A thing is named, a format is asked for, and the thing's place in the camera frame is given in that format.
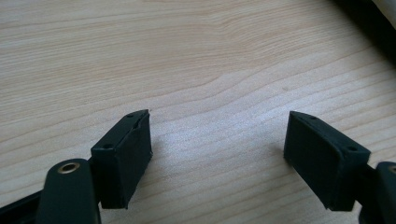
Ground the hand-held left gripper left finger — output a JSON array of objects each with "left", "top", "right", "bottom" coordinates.
[{"left": 90, "top": 108, "right": 154, "bottom": 210}]

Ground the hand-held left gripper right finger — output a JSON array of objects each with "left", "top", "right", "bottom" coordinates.
[{"left": 282, "top": 110, "right": 373, "bottom": 212}]

